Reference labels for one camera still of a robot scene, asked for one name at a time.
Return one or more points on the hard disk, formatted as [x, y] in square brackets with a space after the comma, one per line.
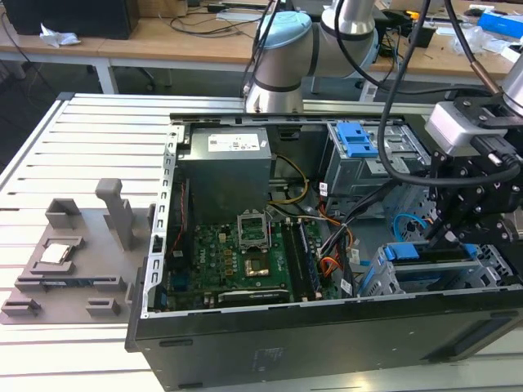
[402, 252]

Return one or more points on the grey parts rack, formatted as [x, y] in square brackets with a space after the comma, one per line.
[90, 298]

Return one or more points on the blue cardboard box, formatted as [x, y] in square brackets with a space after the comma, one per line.
[498, 20]

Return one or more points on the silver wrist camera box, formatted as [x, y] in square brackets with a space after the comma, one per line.
[453, 128]

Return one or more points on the wooden desk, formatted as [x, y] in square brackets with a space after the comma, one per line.
[163, 49]

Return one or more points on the green motherboard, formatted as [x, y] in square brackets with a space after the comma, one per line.
[208, 253]

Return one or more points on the silver CPU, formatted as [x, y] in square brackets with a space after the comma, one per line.
[55, 253]

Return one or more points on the black box on desk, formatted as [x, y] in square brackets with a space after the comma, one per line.
[69, 18]

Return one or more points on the grey power supply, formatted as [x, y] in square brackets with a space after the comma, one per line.
[224, 183]

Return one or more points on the socket locking lever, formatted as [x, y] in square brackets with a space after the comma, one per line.
[270, 230]

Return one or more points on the square motherboard chip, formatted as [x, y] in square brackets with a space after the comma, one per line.
[256, 267]

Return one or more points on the metal disk bay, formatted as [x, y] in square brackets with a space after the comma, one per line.
[347, 175]
[378, 273]

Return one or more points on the black PC case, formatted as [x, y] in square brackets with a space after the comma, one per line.
[286, 347]

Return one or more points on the blue disk carrier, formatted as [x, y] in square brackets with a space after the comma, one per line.
[355, 139]

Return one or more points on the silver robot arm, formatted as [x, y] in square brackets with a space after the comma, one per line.
[282, 53]

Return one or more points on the crumpled white paper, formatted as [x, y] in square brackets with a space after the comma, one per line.
[59, 36]

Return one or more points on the black graphics card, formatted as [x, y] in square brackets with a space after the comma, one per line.
[253, 297]

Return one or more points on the RAM stick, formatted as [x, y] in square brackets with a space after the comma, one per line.
[309, 261]

